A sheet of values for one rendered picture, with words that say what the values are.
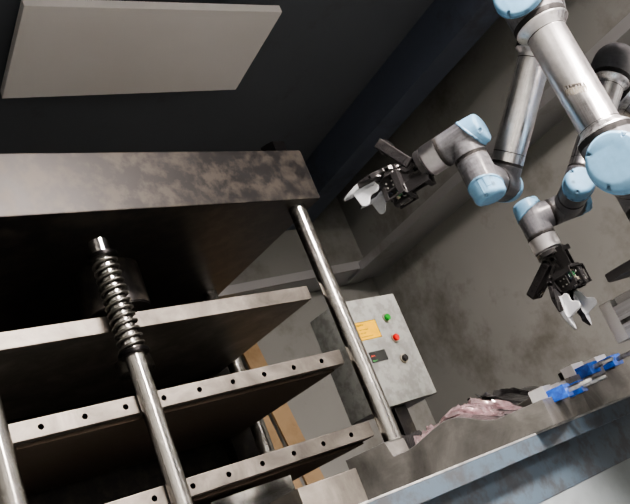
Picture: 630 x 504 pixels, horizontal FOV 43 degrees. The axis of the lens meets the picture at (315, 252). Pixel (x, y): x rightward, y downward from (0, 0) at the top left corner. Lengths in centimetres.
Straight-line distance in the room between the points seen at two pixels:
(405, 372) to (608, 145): 147
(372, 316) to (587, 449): 119
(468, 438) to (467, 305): 368
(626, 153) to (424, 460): 78
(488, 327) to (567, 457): 352
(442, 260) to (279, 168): 291
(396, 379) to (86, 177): 125
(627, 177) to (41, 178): 151
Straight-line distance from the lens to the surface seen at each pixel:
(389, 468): 189
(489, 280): 526
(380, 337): 289
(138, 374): 223
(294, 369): 254
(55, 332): 228
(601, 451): 197
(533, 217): 219
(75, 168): 240
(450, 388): 575
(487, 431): 177
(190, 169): 257
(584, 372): 205
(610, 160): 166
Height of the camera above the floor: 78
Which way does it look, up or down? 18 degrees up
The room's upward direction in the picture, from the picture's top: 23 degrees counter-clockwise
